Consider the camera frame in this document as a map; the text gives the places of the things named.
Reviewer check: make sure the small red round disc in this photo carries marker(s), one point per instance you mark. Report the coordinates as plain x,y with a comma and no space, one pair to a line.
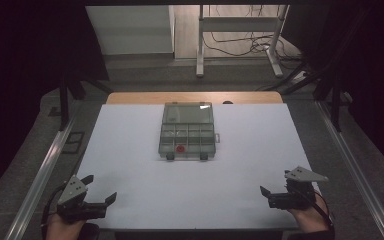
180,149

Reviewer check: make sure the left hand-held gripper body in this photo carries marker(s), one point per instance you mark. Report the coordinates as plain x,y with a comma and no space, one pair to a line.
73,194

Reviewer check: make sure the white power strip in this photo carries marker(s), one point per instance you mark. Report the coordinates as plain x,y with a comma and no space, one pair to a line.
299,77

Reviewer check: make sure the white cabinet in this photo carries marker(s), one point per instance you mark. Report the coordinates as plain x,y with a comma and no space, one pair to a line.
130,30

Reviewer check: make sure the wooden table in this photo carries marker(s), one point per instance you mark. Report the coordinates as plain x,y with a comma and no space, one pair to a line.
140,98

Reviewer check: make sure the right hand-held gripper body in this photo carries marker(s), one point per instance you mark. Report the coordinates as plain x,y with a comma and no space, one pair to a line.
295,198

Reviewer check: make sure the person's right hand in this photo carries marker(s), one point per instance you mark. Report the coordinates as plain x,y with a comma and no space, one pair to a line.
310,218

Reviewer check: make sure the person's left hand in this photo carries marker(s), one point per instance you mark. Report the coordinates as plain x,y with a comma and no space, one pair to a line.
63,230

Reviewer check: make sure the black metal stand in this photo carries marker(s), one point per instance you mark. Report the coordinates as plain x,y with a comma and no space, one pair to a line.
336,100
64,103

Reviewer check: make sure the aluminium rail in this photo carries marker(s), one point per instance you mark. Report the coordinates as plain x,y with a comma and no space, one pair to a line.
356,173
40,183

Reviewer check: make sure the white table cover board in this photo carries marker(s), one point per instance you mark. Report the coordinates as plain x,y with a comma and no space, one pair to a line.
253,150

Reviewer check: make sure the small dark table fitting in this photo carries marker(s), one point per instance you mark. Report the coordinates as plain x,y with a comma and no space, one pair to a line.
227,102

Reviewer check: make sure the white metal desk frame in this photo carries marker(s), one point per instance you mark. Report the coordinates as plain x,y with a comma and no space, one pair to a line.
236,24

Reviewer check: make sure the black floor socket plate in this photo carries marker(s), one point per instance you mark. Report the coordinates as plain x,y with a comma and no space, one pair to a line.
73,141

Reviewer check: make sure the clear plastic organizer box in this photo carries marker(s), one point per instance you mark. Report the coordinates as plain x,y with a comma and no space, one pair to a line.
188,133

